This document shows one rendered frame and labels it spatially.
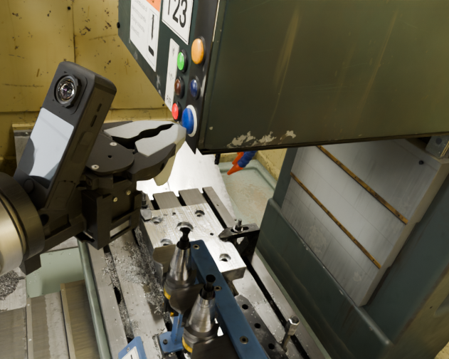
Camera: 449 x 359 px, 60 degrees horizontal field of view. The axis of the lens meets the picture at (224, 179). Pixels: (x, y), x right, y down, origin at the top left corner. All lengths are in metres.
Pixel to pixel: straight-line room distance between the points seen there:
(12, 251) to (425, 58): 0.52
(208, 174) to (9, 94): 0.92
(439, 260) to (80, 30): 1.48
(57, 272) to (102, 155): 1.23
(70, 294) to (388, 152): 1.02
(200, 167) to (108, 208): 1.57
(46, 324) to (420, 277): 1.04
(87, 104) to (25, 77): 1.49
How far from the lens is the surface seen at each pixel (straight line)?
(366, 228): 1.15
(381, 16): 0.50
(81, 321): 1.27
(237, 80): 0.42
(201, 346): 0.67
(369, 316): 1.30
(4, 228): 0.31
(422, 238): 1.09
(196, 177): 1.87
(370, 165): 1.11
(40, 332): 1.29
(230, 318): 0.69
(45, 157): 0.33
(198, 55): 0.41
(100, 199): 0.35
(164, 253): 0.78
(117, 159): 0.36
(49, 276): 1.56
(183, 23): 0.48
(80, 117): 0.31
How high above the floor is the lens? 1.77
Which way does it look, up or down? 33 degrees down
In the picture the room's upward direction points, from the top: 12 degrees clockwise
